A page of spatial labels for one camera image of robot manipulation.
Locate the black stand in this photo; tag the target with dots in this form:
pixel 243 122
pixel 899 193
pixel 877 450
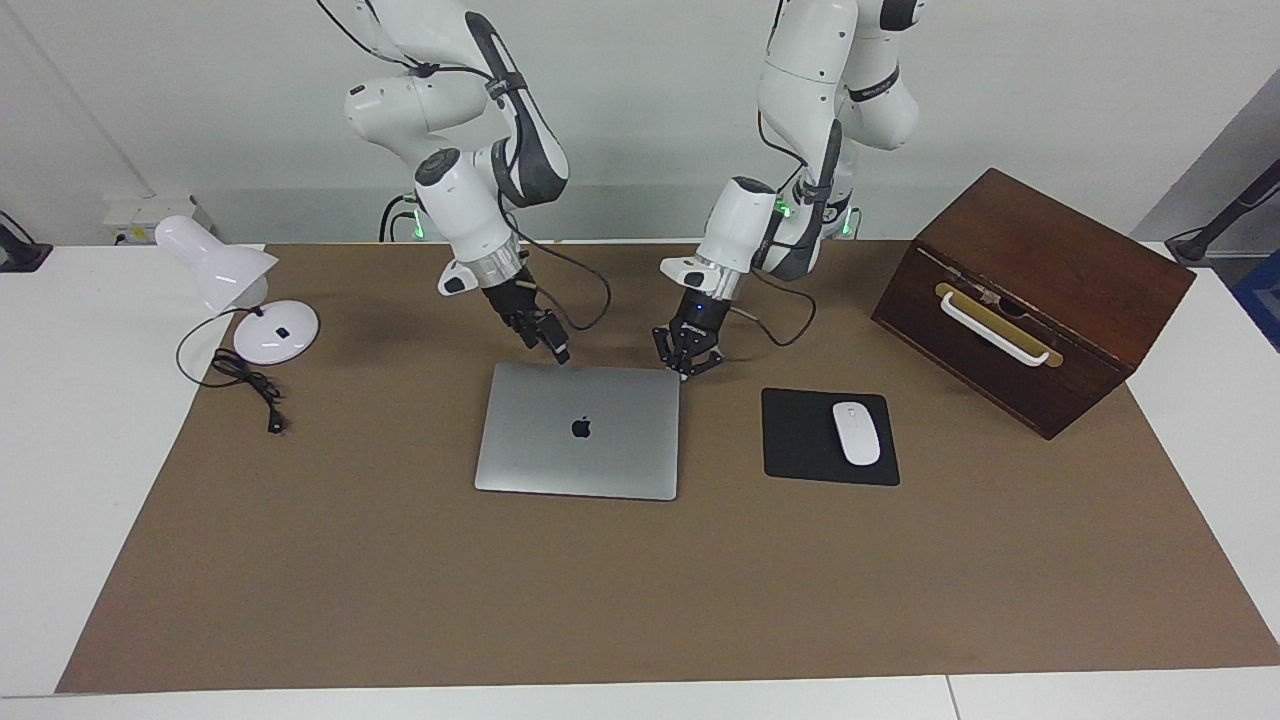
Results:
pixel 1225 215

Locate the black clamp mount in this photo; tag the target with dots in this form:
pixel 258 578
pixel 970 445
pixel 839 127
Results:
pixel 20 255

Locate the white wall socket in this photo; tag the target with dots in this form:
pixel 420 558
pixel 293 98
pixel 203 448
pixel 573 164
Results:
pixel 140 212

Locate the black mouse pad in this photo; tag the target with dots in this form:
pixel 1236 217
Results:
pixel 795 440

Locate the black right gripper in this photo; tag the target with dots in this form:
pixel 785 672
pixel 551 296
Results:
pixel 510 305

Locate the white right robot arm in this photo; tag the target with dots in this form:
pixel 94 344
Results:
pixel 460 200

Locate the dark wooden box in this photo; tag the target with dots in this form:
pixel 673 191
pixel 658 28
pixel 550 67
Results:
pixel 1080 270

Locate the white desk lamp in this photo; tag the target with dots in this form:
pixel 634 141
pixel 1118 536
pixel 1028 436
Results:
pixel 215 260

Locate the silver laptop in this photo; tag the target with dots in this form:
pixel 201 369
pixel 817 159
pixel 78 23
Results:
pixel 578 430

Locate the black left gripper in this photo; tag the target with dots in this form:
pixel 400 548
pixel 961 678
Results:
pixel 697 318

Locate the brown table mat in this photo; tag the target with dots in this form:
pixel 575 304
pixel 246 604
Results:
pixel 640 600

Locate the blue crate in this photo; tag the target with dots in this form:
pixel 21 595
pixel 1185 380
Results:
pixel 1262 300

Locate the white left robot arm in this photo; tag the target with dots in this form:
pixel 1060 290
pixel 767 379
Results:
pixel 810 80

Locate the white computer mouse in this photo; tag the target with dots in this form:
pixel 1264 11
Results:
pixel 856 433

